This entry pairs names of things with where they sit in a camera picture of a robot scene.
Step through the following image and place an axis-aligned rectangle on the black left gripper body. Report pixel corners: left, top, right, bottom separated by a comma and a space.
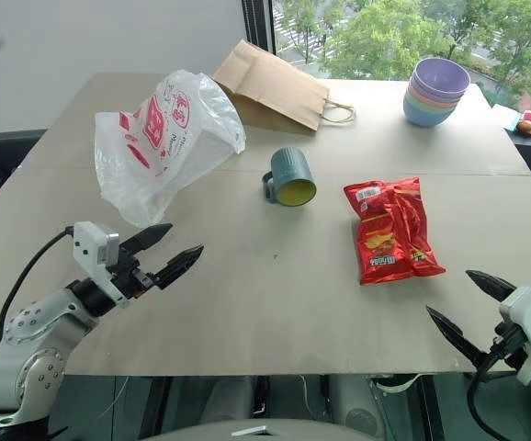
107, 250, 159, 301

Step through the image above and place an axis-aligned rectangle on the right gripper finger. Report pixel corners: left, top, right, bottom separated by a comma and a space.
425, 305, 491, 369
465, 269, 518, 303

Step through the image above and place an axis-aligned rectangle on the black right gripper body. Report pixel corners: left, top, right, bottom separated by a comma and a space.
485, 321, 531, 371

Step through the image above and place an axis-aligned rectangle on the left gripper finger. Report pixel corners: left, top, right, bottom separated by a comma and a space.
153, 244, 206, 290
119, 222, 175, 254

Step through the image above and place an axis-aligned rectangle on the white red-printed plastic bag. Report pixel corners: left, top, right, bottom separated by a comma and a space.
93, 69, 247, 229

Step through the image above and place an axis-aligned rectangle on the red chips bag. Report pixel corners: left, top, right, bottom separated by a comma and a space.
342, 176, 447, 287

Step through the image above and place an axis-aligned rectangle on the grey rounded shape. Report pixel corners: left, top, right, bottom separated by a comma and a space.
195, 376, 267, 420
328, 375, 389, 438

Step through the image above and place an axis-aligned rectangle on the teal mug yellow inside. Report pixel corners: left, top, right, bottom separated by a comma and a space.
261, 146, 316, 209

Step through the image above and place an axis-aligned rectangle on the light blue flat box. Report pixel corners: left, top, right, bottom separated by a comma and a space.
490, 103, 529, 132

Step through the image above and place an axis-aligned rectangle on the blue bowl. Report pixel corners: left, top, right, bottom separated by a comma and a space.
402, 96, 460, 128

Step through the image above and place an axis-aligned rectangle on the grey rounded robot torso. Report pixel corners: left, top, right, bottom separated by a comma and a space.
140, 414, 389, 441

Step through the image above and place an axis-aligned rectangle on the brown paper bag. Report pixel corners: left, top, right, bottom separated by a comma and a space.
211, 39, 356, 135

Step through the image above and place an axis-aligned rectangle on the green bowl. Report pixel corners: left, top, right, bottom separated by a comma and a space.
404, 89, 464, 112

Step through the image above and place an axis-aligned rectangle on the pink bowl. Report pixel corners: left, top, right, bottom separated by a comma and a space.
407, 82, 468, 105

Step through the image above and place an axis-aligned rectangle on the purple bowl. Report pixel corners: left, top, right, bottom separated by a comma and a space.
412, 57, 471, 98

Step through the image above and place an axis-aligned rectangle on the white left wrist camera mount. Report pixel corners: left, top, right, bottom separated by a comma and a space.
72, 220, 131, 307

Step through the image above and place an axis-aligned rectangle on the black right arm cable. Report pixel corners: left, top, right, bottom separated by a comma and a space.
466, 337, 526, 441

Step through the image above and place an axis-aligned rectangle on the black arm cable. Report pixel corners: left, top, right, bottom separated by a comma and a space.
466, 337, 526, 441
0, 225, 76, 346

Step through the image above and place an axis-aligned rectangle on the white strap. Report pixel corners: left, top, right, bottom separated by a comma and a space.
374, 373, 424, 395

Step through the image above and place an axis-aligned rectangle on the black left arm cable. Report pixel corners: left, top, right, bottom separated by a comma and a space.
0, 225, 76, 346

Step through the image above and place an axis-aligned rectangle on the dark window frame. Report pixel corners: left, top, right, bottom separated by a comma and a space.
241, 0, 277, 54

